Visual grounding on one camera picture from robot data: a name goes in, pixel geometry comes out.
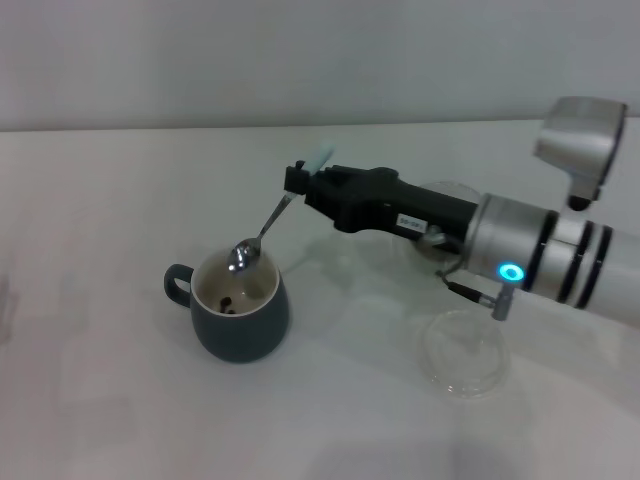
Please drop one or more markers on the dark blue ceramic mug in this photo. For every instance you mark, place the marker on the dark blue ceramic mug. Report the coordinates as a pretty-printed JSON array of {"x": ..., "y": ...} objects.
[{"x": 240, "y": 335}]

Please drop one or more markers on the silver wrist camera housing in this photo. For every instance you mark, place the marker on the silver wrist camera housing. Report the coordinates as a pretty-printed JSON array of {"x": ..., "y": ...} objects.
[{"x": 580, "y": 140}]

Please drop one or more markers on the double-walled glass cup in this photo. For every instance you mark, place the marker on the double-walled glass cup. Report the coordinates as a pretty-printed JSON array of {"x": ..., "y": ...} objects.
[{"x": 450, "y": 190}]

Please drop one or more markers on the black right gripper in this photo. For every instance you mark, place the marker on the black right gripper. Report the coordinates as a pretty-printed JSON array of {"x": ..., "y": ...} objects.
[{"x": 380, "y": 205}]

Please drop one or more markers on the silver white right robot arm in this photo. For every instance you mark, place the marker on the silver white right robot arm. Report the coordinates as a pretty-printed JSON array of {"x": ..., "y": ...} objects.
[{"x": 560, "y": 255}]

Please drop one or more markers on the clear glass saucer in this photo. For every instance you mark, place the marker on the clear glass saucer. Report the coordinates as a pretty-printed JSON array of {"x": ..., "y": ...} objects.
[{"x": 465, "y": 370}]

